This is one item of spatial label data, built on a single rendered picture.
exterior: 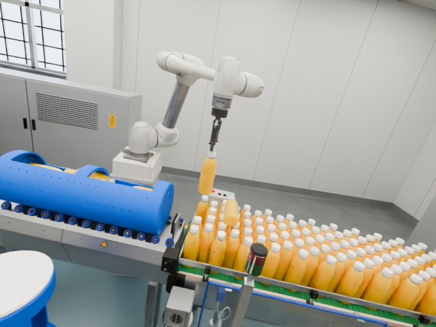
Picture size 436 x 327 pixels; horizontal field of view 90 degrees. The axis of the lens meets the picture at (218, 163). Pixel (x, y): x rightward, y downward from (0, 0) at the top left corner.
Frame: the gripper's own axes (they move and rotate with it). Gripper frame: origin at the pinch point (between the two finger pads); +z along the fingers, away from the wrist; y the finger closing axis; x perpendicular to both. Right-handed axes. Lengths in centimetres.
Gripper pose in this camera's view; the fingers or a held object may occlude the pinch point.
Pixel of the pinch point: (211, 150)
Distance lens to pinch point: 106.1
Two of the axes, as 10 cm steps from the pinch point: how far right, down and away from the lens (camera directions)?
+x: 9.7, 2.3, -0.5
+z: -2.0, 9.2, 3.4
